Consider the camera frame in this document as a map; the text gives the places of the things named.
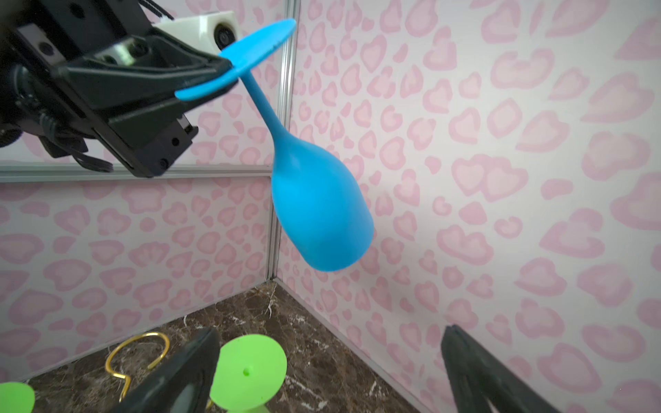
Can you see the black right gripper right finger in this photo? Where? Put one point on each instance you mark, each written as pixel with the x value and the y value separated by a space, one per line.
pixel 480 382

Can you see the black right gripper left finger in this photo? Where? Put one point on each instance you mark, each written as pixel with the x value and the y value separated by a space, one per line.
pixel 182 384

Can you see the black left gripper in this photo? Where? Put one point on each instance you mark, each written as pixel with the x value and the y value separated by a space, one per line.
pixel 52 60

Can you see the blue wine glass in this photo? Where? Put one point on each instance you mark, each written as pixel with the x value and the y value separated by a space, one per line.
pixel 319 202

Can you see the back green wine glass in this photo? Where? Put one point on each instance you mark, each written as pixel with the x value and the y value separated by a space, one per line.
pixel 250 371

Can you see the green wine glass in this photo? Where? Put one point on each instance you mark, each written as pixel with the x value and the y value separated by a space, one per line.
pixel 250 371
pixel 16 397

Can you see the front green wine glass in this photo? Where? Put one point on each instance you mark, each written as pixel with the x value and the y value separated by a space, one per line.
pixel 16 397

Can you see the gold wire glass rack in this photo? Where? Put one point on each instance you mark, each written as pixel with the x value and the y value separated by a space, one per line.
pixel 139 355

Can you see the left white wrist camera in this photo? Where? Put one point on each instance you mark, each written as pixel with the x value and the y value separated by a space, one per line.
pixel 209 33

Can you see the aluminium frame post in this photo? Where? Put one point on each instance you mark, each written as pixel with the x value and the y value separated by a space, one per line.
pixel 283 112

